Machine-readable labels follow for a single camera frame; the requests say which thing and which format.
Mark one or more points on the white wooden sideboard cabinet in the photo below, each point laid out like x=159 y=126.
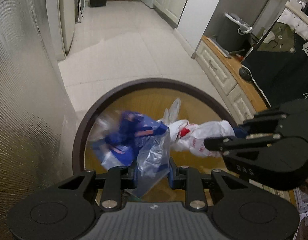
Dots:
x=240 y=97

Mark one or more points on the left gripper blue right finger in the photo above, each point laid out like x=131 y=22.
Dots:
x=173 y=173

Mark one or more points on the clear plastic bag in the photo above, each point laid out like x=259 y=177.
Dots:
x=152 y=162

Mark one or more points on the white red plastic bag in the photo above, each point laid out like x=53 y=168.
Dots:
x=186 y=136

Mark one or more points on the crushed blue soda can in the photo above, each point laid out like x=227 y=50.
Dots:
x=113 y=136

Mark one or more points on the round wooden trash bin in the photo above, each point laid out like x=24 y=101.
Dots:
x=152 y=97

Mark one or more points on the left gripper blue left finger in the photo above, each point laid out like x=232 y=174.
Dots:
x=136 y=177

